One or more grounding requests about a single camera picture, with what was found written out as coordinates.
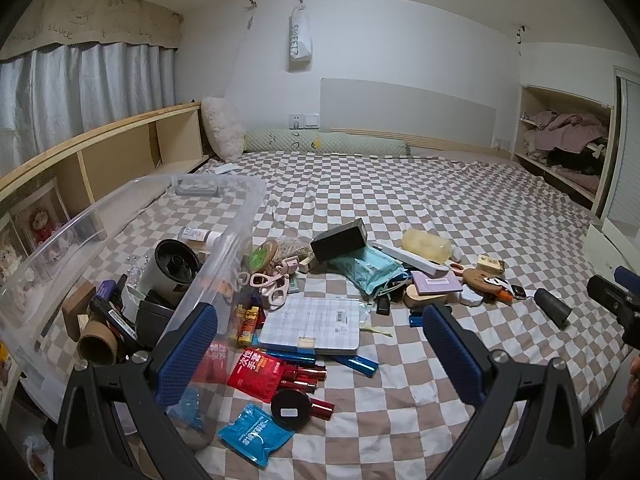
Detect person's right hand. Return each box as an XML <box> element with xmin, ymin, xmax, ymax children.
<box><xmin>629</xmin><ymin>354</ymin><xmax>640</xmax><ymax>412</ymax></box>

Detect black cylinder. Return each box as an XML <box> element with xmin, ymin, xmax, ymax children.
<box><xmin>534</xmin><ymin>287</ymin><xmax>572</xmax><ymax>330</ymax></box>

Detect clear spray bottle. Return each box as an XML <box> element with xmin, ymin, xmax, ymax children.
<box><xmin>179</xmin><ymin>226</ymin><xmax>223</xmax><ymax>246</ymax></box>

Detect brown bear coaster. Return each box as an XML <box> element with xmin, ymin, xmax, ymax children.
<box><xmin>462</xmin><ymin>267</ymin><xmax>503</xmax><ymax>295</ymax></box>

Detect blue metallic bar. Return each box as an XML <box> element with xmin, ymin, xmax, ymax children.
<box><xmin>330</xmin><ymin>355</ymin><xmax>378</xmax><ymax>377</ymax></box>

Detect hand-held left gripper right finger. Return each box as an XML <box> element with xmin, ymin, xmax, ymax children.
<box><xmin>421</xmin><ymin>302</ymin><xmax>583</xmax><ymax>480</ymax></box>

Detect teal tissue packet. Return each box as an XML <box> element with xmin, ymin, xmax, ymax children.
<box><xmin>327</xmin><ymin>249</ymin><xmax>408</xmax><ymax>296</ymax></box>

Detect beige printed valance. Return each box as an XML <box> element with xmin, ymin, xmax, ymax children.
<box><xmin>0</xmin><ymin>0</ymin><xmax>183</xmax><ymax>61</ymax></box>

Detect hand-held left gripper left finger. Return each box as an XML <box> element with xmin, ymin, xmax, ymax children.
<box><xmin>54</xmin><ymin>302</ymin><xmax>219</xmax><ymax>480</ymax></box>

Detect hanging white bag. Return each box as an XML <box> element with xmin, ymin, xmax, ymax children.
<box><xmin>288</xmin><ymin>2</ymin><xmax>313</xmax><ymax>73</ymax></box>

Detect black box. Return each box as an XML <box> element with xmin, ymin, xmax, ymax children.
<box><xmin>310</xmin><ymin>218</ymin><xmax>368</xmax><ymax>262</ymax></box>

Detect white headboard panel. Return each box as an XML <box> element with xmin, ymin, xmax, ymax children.
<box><xmin>320</xmin><ymin>78</ymin><xmax>498</xmax><ymax>147</ymax></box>

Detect fluffy white pillow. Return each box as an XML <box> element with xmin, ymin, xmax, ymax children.
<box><xmin>201</xmin><ymin>96</ymin><xmax>246</xmax><ymax>160</ymax></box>

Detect black round compact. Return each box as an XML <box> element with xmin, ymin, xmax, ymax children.
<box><xmin>270</xmin><ymin>389</ymin><xmax>313</xmax><ymax>431</ymax></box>

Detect red yellow snack bar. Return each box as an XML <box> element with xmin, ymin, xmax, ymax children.
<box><xmin>235</xmin><ymin>305</ymin><xmax>261</xmax><ymax>346</ymax></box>

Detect blue foil packet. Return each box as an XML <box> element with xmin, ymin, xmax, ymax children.
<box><xmin>218</xmin><ymin>404</ymin><xmax>297</xmax><ymax>470</ymax></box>

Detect white grid notebook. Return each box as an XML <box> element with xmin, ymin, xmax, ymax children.
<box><xmin>258</xmin><ymin>296</ymin><xmax>368</xmax><ymax>356</ymax></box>

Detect white smartwatch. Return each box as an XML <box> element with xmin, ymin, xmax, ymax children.
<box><xmin>500</xmin><ymin>280</ymin><xmax>531</xmax><ymax>302</ymax></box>

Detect clear plastic storage container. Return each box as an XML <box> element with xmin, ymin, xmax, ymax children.
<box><xmin>0</xmin><ymin>174</ymin><xmax>267</xmax><ymax>453</ymax></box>

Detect grey curtain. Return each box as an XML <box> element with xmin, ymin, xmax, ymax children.
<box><xmin>0</xmin><ymin>42</ymin><xmax>178</xmax><ymax>168</ymax></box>

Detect green cork coaster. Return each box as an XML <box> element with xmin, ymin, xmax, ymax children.
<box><xmin>248</xmin><ymin>240</ymin><xmax>278</xmax><ymax>273</ymax></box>

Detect white board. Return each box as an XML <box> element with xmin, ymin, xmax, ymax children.
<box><xmin>585</xmin><ymin>222</ymin><xmax>640</xmax><ymax>281</ymax></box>

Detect bag of rubber bands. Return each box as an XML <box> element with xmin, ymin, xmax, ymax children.
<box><xmin>272</xmin><ymin>237</ymin><xmax>313</xmax><ymax>266</ymax></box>

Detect wooden wardrobe shelf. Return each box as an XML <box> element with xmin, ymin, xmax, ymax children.
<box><xmin>514</xmin><ymin>85</ymin><xmax>615</xmax><ymax>216</ymax></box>

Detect red doll display case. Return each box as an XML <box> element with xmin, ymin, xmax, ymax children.
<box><xmin>12</xmin><ymin>180</ymin><xmax>71</xmax><ymax>258</ymax></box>

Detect wooden shelf unit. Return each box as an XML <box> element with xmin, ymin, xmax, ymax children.
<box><xmin>0</xmin><ymin>101</ymin><xmax>211</xmax><ymax>261</ymax></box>

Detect white doll display case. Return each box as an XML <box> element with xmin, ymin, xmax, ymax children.
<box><xmin>0</xmin><ymin>232</ymin><xmax>28</xmax><ymax>291</ymax></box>

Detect white and black projector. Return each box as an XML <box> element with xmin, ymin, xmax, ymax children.
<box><xmin>137</xmin><ymin>239</ymin><xmax>201</xmax><ymax>306</ymax></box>

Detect checkered bedsheet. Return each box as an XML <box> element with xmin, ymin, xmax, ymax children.
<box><xmin>30</xmin><ymin>152</ymin><xmax>640</xmax><ymax>480</ymax></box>

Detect cardboard tape roll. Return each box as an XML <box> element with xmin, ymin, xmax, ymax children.
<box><xmin>76</xmin><ymin>320</ymin><xmax>119</xmax><ymax>365</ymax></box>

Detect red foil packet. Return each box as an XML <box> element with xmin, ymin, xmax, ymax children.
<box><xmin>227</xmin><ymin>352</ymin><xmax>287</xmax><ymax>403</ymax></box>

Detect pink scissors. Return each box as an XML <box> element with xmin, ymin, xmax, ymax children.
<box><xmin>248</xmin><ymin>272</ymin><xmax>291</xmax><ymax>307</ymax></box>

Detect pile of clothes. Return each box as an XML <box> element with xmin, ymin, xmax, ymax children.
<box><xmin>522</xmin><ymin>110</ymin><xmax>608</xmax><ymax>177</ymax></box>

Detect long white box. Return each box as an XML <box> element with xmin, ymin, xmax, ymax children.
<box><xmin>372</xmin><ymin>241</ymin><xmax>449</xmax><ymax>277</ymax></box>

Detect oval wooden box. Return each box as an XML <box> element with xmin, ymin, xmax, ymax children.
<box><xmin>404</xmin><ymin>285</ymin><xmax>461</xmax><ymax>309</ymax></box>

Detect green bolster pillow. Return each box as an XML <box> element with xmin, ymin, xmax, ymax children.
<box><xmin>244</xmin><ymin>129</ymin><xmax>412</xmax><ymax>157</ymax></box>

